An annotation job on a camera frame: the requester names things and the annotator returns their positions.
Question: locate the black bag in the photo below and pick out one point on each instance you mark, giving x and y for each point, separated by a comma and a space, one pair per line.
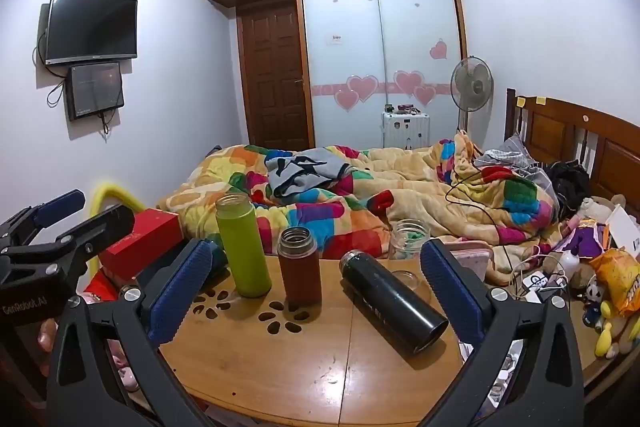
570, 184

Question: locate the black thermos cup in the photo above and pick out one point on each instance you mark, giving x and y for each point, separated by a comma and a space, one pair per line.
395, 304

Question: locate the grey and black garment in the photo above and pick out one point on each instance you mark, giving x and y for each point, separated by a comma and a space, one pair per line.
300, 172

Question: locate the beige plush toy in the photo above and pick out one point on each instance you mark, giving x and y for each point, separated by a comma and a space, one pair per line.
597, 207

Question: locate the brown cup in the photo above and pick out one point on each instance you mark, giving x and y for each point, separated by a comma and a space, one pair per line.
300, 274

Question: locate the white paper box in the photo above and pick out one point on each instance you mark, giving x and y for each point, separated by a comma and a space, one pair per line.
625, 229

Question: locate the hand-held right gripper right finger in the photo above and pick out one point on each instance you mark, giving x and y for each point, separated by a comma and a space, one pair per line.
456, 294

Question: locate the purple cloth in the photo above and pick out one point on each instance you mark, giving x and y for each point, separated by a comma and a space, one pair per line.
582, 239

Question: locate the brown wooden door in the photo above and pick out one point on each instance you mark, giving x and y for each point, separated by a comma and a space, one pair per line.
275, 77

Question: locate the yellow foam tube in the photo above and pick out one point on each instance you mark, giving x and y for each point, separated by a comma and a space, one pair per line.
112, 192

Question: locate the grey striped pillow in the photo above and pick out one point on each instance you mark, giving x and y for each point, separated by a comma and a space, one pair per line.
515, 154

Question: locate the dark teal container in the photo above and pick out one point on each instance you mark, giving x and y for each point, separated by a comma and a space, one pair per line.
216, 259

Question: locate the wooden wardrobe with sliding doors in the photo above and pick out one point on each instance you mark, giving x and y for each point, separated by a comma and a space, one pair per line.
340, 32

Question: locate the red cloth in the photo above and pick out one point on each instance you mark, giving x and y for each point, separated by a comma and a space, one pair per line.
102, 284

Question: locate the colourful patchwork blanket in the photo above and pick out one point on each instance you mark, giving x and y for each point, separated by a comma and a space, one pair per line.
415, 192

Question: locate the small white bottle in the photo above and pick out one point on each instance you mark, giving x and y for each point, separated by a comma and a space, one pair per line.
569, 262

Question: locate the pink cloth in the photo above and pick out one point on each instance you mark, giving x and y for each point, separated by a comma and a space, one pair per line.
125, 374

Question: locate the standing electric fan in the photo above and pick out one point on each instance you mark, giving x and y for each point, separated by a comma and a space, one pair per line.
472, 82

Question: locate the white charger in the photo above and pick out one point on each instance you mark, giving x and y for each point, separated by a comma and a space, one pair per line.
538, 281

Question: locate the black wall television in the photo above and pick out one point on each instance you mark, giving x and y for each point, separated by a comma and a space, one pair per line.
92, 27

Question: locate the yellow plush toy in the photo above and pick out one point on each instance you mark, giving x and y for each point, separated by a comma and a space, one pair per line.
612, 332

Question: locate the white suitcase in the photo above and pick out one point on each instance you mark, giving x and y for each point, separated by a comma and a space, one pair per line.
406, 132

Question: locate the clear glass jar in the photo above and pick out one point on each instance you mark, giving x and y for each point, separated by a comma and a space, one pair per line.
410, 239

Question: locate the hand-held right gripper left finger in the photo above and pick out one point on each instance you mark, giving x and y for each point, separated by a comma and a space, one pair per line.
175, 294

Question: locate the orange snack bag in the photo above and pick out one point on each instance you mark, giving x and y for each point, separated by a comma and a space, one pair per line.
617, 277

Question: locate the red box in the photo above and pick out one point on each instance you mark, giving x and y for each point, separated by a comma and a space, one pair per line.
145, 237

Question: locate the wooden bed headboard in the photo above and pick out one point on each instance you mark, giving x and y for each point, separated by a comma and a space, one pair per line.
555, 132

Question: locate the person's left hand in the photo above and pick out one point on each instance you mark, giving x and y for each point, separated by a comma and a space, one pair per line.
47, 336

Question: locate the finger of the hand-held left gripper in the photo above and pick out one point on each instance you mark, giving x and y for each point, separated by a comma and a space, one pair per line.
57, 209
102, 224

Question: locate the pink phone case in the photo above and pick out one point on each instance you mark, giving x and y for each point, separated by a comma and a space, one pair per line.
472, 259

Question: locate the small black wall monitor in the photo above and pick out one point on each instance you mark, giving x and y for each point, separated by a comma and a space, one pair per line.
96, 89

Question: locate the green cup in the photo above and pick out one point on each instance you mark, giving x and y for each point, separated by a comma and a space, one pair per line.
242, 252

